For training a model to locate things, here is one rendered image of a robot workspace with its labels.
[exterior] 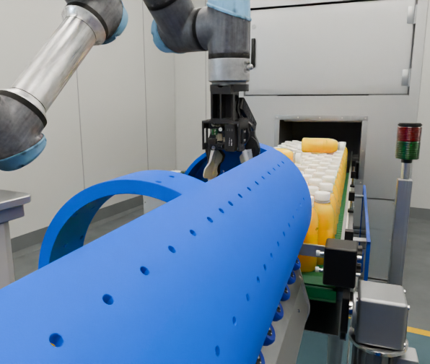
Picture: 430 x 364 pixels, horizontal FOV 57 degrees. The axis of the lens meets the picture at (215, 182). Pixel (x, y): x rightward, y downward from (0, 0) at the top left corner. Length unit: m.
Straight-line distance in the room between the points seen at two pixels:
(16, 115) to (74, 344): 0.71
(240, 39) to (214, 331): 0.52
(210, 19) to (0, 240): 0.53
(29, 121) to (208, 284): 0.65
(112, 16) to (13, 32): 2.88
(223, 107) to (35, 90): 0.42
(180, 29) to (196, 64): 4.90
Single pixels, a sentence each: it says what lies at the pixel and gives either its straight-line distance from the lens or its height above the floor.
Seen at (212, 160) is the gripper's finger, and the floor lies 1.21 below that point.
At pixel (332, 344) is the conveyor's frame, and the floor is 0.55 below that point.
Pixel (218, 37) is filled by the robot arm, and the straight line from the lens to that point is 0.71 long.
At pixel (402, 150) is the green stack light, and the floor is 1.18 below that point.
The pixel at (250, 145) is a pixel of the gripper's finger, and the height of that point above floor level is 1.24.
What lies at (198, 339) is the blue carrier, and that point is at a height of 1.16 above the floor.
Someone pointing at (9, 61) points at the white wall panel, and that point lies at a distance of 3.87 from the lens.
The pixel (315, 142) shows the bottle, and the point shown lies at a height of 1.14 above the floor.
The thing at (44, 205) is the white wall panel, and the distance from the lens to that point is 4.11.
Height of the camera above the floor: 1.31
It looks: 11 degrees down
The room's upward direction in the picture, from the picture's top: straight up
